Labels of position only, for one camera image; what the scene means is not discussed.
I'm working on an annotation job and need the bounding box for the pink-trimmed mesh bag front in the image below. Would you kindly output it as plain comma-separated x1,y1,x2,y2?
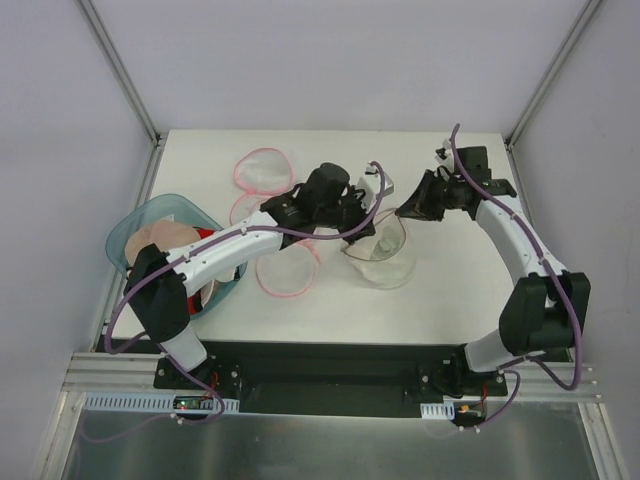
255,240,320,298

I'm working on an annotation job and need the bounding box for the white black-trimmed bra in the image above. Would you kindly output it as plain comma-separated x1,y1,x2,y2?
199,269,237,307

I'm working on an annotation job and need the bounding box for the aluminium frame post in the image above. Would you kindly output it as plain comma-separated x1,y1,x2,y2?
75,0,162,147
505,0,606,151

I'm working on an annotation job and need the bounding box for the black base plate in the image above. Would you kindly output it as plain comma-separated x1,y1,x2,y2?
153,341,507,418

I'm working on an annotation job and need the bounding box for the pink-trimmed mesh bag middle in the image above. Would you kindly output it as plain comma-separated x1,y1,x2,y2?
229,193,317,255

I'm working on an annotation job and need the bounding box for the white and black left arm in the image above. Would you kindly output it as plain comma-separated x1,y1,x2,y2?
120,162,393,389

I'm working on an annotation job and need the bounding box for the white slotted cable duct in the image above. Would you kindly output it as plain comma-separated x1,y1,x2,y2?
84,392,221,415
420,401,455,421

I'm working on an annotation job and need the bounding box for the right aluminium frame post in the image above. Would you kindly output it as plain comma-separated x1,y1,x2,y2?
505,0,606,151

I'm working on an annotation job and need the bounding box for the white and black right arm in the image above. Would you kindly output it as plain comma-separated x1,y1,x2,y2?
396,146,591,395

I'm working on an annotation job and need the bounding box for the red bra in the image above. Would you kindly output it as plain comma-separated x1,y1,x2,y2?
188,227,219,315

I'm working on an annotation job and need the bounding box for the teal plastic basket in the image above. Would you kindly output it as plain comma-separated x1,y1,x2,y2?
105,194,247,320

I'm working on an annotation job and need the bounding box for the cream mesh laundry bag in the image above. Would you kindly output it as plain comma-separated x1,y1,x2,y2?
341,209,417,290

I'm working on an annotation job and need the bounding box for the white slotted cable duct left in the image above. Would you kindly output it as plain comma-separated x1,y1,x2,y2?
84,392,221,415

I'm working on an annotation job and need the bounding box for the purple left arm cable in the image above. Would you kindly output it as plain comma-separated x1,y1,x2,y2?
107,160,386,426

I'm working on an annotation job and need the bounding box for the pink-trimmed white mesh bag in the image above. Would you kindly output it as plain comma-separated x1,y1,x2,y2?
233,147,295,195

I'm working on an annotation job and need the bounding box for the beige bra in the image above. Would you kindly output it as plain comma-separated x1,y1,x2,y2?
124,220,200,266

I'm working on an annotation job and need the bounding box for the left aluminium frame post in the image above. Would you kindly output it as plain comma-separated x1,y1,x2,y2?
75,0,162,147

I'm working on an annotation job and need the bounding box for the white slotted cable duct right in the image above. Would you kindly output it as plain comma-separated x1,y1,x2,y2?
420,401,455,421

